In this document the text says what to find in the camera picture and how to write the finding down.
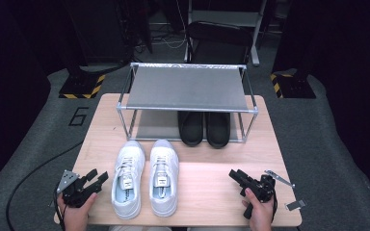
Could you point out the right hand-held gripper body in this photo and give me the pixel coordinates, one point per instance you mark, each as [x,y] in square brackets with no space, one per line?
[263,189]

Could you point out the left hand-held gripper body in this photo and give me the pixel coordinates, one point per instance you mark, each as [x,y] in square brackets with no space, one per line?
[74,189]

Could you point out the white sneaker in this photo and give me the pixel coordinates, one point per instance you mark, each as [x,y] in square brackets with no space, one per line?
[128,179]
[163,176]

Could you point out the black slipper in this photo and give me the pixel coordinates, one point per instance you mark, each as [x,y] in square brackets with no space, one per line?
[190,131]
[217,131]

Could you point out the metal shoe rack grey shelves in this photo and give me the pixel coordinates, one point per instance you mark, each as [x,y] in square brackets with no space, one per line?
[186,88]

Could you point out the person's right hand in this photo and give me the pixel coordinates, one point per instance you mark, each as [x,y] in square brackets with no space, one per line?
[260,215]

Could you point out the person's left hand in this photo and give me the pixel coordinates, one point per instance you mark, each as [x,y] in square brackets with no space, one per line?
[75,218]

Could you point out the black stand base striped edge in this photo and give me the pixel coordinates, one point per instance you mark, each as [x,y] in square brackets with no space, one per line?
[294,86]
[80,85]

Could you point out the black chair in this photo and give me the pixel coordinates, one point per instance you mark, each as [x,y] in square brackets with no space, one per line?
[218,33]

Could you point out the dark cabinet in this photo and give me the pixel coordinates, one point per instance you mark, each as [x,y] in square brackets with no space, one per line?
[99,29]

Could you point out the grey metal table bracket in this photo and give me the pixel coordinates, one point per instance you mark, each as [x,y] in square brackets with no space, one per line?
[295,205]

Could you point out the white desk frame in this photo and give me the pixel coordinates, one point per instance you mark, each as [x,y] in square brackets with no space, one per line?
[224,17]

